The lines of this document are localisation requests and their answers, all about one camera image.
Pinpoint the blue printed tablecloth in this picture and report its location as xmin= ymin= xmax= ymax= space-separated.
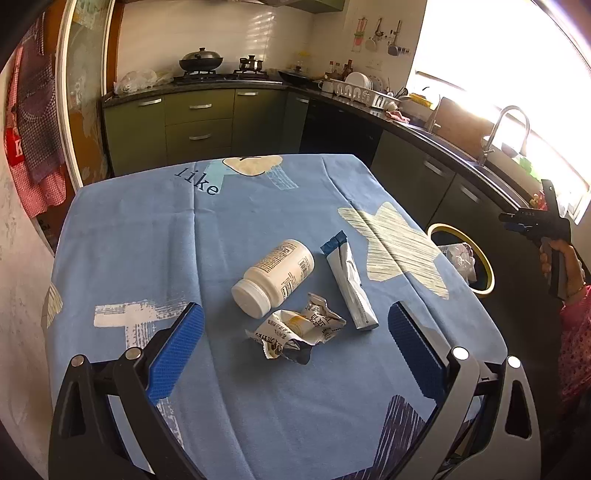
xmin=41 ymin=154 xmax=506 ymax=480

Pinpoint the glass sliding door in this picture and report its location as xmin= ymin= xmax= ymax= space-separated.
xmin=58 ymin=0 xmax=125 ymax=185

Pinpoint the white plastic bag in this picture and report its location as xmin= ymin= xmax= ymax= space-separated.
xmin=113 ymin=69 xmax=174 ymax=95

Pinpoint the person's right hand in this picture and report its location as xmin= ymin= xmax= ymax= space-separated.
xmin=539 ymin=240 xmax=587 ymax=301

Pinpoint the silver packet with blue end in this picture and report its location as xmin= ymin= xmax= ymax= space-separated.
xmin=321 ymin=230 xmax=380 ymax=332

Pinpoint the green drawer cabinet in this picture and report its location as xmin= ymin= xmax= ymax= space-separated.
xmin=102 ymin=88 xmax=310 ymax=178

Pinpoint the yellow-rimmed dark bin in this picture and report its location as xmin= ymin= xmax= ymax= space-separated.
xmin=427 ymin=223 xmax=496 ymax=298

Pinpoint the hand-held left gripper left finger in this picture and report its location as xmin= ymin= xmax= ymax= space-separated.
xmin=48 ymin=302 xmax=206 ymax=480

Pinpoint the white plastic bottle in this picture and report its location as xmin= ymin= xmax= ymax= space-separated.
xmin=231 ymin=239 xmax=315 ymax=319

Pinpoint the white dish rack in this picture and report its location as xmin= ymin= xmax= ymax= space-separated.
xmin=330 ymin=78 xmax=400 ymax=110

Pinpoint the black built-in appliance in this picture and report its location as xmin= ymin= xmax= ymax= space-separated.
xmin=300 ymin=99 xmax=384 ymax=167

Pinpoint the black frying pan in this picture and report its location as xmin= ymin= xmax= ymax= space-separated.
xmin=277 ymin=67 xmax=320 ymax=89

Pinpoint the red checked apron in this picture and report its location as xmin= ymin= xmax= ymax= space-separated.
xmin=4 ymin=46 xmax=68 ymax=217

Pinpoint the black gas stove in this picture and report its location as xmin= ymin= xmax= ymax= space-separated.
xmin=173 ymin=69 xmax=282 ymax=86

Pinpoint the green range hood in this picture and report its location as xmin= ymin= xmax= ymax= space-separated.
xmin=245 ymin=0 xmax=347 ymax=14

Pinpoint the steel kitchen faucet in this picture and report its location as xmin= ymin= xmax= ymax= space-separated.
xmin=475 ymin=105 xmax=532 ymax=168

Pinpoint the brown cutting board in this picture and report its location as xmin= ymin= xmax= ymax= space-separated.
xmin=434 ymin=97 xmax=502 ymax=160

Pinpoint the white crumpled packaging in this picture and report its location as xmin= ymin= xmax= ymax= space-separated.
xmin=443 ymin=242 xmax=478 ymax=282

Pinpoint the green door cabinet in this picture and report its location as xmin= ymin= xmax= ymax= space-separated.
xmin=369 ymin=129 xmax=532 ymax=241

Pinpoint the white printed wrapper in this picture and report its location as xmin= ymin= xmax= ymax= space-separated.
xmin=245 ymin=293 xmax=347 ymax=365

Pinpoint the row of condiment bottles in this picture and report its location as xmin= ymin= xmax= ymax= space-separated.
xmin=323 ymin=59 xmax=355 ymax=80

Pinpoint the bright window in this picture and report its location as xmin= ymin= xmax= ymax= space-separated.
xmin=411 ymin=0 xmax=591 ymax=217

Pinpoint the black wok with lid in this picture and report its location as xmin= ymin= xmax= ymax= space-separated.
xmin=179 ymin=46 xmax=225 ymax=75

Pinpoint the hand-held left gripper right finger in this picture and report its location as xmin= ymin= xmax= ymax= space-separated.
xmin=388 ymin=301 xmax=542 ymax=480

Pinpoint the black burner grate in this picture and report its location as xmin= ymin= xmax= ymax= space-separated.
xmin=233 ymin=54 xmax=267 ymax=75

